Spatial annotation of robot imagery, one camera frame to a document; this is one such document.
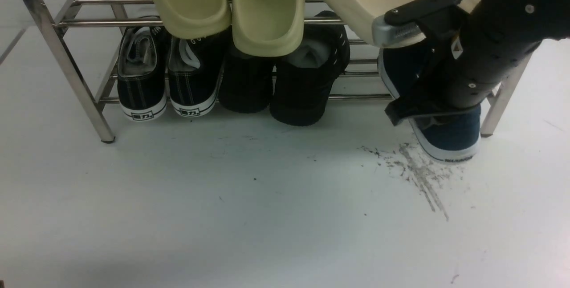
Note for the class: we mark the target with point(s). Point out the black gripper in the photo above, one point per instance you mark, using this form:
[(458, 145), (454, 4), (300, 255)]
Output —
[(464, 68)]

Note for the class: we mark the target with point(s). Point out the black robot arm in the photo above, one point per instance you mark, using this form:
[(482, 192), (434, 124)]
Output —
[(554, 17)]

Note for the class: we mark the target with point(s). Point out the stainless steel shoe rack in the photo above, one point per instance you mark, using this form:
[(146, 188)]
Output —
[(53, 30)]

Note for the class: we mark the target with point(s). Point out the black slip-on shoe right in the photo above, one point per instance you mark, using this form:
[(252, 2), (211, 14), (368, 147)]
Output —
[(305, 77)]

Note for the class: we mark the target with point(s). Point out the black slip-on shoe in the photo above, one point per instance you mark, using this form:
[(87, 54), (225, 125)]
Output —
[(247, 82), (305, 77)]

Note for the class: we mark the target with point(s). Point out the yellow-green slipper right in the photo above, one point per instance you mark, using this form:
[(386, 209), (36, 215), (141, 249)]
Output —
[(268, 28)]

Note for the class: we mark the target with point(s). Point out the black slip-on shoe left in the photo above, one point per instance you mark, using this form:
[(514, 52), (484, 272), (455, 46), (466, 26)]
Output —
[(247, 82)]

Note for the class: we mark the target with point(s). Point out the black canvas sneaker right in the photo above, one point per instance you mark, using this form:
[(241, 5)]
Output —
[(194, 70)]

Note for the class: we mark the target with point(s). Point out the black canvas sneaker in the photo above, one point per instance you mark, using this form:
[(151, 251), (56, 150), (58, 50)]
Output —
[(194, 70), (141, 70)]

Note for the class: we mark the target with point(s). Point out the black canvas sneaker left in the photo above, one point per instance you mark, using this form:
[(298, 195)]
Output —
[(141, 70)]

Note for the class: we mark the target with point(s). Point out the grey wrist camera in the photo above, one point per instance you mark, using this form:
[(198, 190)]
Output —
[(438, 20)]

